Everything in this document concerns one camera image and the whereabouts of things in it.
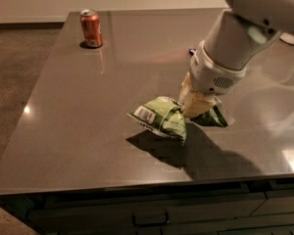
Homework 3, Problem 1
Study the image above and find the green jalapeno chip bag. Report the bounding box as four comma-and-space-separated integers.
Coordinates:
127, 96, 234, 143

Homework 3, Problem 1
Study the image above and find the blue snack bar wrapper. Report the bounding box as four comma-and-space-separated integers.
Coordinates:
189, 48, 196, 56

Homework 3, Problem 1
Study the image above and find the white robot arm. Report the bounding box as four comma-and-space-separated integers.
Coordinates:
178, 0, 294, 118

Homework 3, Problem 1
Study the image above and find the dark drawer handle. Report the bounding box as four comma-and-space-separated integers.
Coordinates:
131, 211, 170, 228

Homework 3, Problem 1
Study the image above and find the orange soda can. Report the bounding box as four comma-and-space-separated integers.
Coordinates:
80, 9, 103, 48

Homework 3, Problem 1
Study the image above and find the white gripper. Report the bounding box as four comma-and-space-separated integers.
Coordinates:
178, 42, 246, 118

